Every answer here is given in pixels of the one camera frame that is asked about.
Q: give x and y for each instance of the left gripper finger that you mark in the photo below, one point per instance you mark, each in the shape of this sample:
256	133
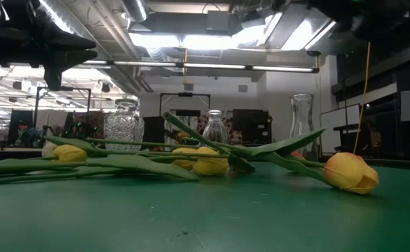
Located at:
64	40
61	59

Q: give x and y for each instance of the long ceiling light strip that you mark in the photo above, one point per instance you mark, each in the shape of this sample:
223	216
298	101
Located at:
211	66

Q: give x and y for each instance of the tall slim glass vase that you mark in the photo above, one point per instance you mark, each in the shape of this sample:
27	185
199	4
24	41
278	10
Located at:
301	115

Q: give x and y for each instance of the green table mat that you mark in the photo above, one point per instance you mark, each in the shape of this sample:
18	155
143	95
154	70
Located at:
225	217

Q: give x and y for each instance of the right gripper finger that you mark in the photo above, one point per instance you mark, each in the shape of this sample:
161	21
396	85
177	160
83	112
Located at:
334	8

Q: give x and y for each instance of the square wall vent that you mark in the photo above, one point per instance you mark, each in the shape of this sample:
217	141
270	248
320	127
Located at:
242	88
188	87

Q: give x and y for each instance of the cut crystal glass vase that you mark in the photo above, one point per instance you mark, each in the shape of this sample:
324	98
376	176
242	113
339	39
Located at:
122	126

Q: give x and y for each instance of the black rig frame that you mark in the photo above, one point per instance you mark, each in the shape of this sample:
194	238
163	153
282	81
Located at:
185	94
64	88

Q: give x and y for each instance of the small ribbed glass vase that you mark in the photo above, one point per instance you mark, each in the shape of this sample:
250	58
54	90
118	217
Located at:
215	129

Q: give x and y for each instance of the orange yellow artificial tulip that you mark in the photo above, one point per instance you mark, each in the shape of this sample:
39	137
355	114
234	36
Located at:
350	173
296	154
69	153

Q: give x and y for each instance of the grey ceiling box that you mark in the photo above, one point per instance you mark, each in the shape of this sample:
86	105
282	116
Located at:
218	22

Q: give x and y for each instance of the whiteboard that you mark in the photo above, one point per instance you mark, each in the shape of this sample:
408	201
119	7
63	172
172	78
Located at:
338	122

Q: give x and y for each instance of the black monitor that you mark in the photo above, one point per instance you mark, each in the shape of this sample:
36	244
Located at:
20	122
152	129
252	122

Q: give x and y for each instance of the silver ceiling duct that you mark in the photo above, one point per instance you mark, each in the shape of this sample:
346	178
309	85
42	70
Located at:
134	8

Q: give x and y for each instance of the white artificial tulip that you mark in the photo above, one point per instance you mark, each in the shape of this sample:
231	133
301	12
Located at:
138	143
48	150

